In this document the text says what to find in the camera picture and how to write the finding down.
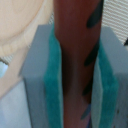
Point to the beige woven placemat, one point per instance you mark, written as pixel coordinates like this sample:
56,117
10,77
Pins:
115,16

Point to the round tan plate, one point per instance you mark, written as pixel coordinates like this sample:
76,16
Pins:
19,20

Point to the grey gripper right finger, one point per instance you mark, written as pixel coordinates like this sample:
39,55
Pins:
109,107

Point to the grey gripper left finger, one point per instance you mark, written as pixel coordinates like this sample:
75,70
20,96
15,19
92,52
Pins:
42,75

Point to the brown sausage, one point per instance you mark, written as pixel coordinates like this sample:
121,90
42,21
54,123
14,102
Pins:
77,27

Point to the knife with orange handle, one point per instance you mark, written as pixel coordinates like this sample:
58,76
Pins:
3,67

